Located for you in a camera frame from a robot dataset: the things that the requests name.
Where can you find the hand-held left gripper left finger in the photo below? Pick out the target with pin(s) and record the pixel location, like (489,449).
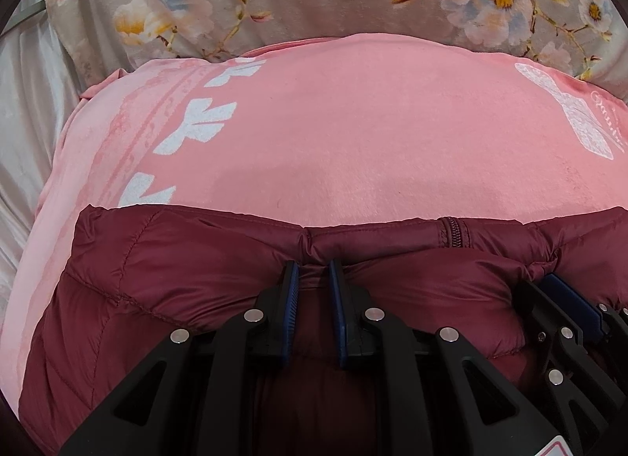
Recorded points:
(292,289)

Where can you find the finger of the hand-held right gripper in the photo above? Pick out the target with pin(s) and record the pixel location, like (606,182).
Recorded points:
(564,294)
(535,308)

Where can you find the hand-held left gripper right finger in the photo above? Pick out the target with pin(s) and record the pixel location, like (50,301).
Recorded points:
(336,299)

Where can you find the maroon puffer jacket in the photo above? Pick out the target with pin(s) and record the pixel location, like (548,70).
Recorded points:
(171,264)

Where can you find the pink printed blanket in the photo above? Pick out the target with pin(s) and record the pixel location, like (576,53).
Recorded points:
(343,142)

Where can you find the silvery satin sheet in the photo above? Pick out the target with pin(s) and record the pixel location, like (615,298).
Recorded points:
(29,117)

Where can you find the grey metal bar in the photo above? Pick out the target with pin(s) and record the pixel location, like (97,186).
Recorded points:
(27,14)

